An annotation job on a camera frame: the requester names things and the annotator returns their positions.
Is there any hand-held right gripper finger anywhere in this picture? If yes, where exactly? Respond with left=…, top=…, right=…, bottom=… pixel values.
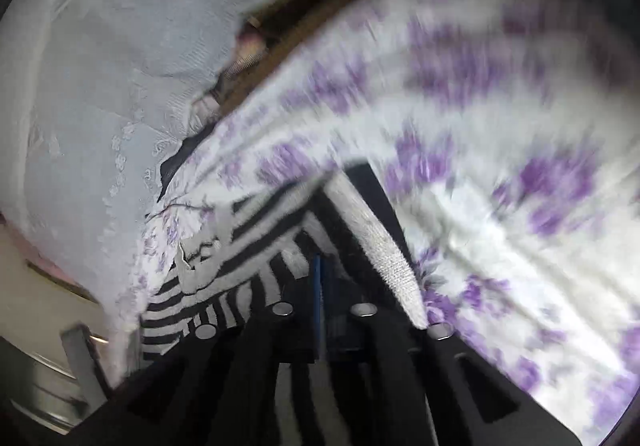
left=321, top=257, right=587, bottom=446
left=65, top=253, right=322, bottom=446

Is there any black and white striped garment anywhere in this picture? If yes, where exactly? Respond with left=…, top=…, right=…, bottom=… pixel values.
left=140, top=163, right=431, bottom=363

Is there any purple floral bed sheet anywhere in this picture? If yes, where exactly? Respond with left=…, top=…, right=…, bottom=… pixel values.
left=115, top=0, right=640, bottom=442

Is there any dark blue cloth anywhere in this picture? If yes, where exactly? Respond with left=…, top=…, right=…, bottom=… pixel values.
left=157, top=131, right=213, bottom=203

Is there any grey metal bar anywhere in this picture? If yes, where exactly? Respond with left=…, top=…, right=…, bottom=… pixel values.
left=60, top=323, right=114, bottom=402

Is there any pink patterned cloth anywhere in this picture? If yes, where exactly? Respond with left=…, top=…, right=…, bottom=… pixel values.
left=190, top=23, right=271, bottom=127

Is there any white lace cover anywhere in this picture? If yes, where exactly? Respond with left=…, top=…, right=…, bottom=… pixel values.
left=0, top=0, right=301, bottom=377

